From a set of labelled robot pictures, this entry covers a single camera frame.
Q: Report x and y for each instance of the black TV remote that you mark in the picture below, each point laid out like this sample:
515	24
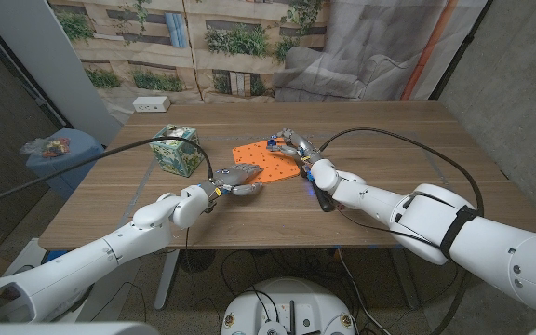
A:
325	204

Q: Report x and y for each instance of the floral tissue box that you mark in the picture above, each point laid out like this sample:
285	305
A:
175	149

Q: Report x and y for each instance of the blue peg toy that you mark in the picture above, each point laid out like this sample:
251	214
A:
272	141

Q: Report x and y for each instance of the round black floor fan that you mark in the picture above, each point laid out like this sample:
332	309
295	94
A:
196	260

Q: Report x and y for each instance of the blue round stool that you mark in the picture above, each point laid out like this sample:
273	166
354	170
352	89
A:
68	167

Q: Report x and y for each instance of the white power strip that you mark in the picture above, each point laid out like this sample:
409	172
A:
151	103

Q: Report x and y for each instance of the orange peg board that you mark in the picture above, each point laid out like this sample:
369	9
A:
268	163

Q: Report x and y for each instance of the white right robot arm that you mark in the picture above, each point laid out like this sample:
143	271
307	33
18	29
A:
482	246

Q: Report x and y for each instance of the plastic bag colourful toys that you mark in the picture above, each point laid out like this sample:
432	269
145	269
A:
49	146

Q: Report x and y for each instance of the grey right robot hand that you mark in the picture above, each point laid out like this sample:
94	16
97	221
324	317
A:
300	146

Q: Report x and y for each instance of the black backdrop stand pole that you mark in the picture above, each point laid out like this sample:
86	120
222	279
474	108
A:
459	51

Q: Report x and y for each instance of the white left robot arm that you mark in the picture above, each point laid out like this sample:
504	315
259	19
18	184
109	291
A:
110	251

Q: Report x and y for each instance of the grey table leg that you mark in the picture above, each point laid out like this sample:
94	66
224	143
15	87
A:
407	288
165	279

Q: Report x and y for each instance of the white robot head rim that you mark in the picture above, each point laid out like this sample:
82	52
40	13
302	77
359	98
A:
63	329

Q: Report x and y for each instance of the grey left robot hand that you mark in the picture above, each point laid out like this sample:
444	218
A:
233	178

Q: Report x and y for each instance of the printed fabric backdrop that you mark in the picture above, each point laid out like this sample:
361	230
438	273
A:
249	46

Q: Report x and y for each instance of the white wall panel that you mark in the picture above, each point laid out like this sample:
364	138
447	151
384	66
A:
40	46

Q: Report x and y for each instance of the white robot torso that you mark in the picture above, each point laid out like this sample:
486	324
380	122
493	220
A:
291	298

